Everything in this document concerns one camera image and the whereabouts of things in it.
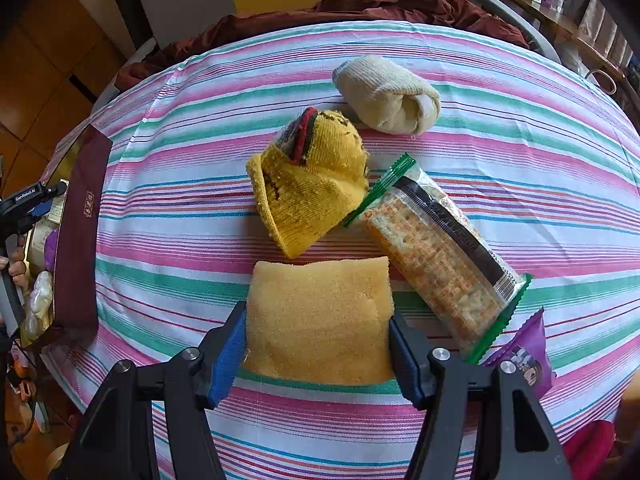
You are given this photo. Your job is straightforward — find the black label cracker packet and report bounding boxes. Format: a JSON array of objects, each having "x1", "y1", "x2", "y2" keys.
[{"x1": 344, "y1": 153, "x2": 532, "y2": 364}]

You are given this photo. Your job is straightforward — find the maroon blanket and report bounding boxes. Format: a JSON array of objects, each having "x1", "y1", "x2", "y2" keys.
[{"x1": 115, "y1": 0, "x2": 529, "y2": 92}]

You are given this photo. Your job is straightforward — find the wooden bedside desk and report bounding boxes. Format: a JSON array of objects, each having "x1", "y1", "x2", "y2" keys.
[{"x1": 510, "y1": 0, "x2": 639, "y2": 105}]

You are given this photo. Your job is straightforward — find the rolled cream sock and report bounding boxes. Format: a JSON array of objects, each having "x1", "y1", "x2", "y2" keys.
[{"x1": 332, "y1": 55, "x2": 440, "y2": 136}]

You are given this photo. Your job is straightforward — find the person's hand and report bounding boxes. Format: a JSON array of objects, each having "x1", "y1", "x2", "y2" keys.
[{"x1": 0, "y1": 246, "x2": 29, "y2": 289}]

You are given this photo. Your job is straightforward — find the striped bed sheet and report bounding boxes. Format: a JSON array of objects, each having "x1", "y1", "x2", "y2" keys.
[{"x1": 42, "y1": 21, "x2": 639, "y2": 479}]

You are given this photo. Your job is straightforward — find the yellow knitted hat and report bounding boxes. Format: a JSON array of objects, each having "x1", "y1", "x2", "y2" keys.
[{"x1": 246, "y1": 107, "x2": 369, "y2": 259}]

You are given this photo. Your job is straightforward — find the white plastic bag ball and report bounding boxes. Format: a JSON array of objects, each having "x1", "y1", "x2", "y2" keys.
[{"x1": 23, "y1": 270, "x2": 53, "y2": 340}]

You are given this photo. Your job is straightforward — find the red garment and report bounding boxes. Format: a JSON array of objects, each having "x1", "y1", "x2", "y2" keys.
[{"x1": 563, "y1": 420, "x2": 615, "y2": 480}]

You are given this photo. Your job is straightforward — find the gold storage box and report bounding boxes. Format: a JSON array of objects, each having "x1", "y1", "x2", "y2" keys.
[{"x1": 22, "y1": 125, "x2": 112, "y2": 350}]

